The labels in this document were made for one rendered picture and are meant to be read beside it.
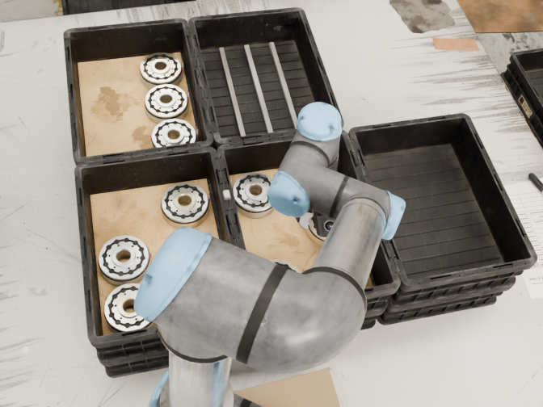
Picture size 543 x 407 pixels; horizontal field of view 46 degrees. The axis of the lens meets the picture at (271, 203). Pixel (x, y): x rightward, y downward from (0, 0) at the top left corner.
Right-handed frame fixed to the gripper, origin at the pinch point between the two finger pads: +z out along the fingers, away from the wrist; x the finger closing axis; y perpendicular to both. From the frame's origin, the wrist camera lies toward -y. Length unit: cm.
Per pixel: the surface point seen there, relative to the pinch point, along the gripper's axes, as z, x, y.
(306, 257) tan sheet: 3.9, 3.5, -5.0
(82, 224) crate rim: -11.3, 46.6, 5.6
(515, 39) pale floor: 103, -133, 127
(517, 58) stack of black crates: 64, -103, 85
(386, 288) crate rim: -4.6, -8.8, -19.1
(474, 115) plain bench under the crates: 24, -56, 36
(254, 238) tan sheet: 2.6, 13.7, 1.5
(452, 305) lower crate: 17.5, -27.6, -18.4
